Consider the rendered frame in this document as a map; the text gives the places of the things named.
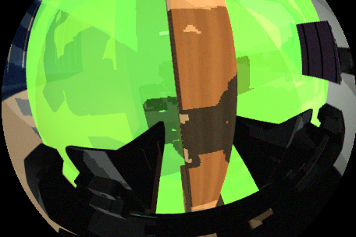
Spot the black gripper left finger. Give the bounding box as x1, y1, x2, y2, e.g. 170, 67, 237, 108
65, 122, 166, 214

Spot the wooden rail with metal hooks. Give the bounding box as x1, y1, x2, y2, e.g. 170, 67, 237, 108
166, 0, 237, 212

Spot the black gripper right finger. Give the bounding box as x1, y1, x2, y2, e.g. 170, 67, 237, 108
232, 108, 313, 190

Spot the dark brown wooden post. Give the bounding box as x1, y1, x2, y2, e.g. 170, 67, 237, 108
180, 165, 224, 237

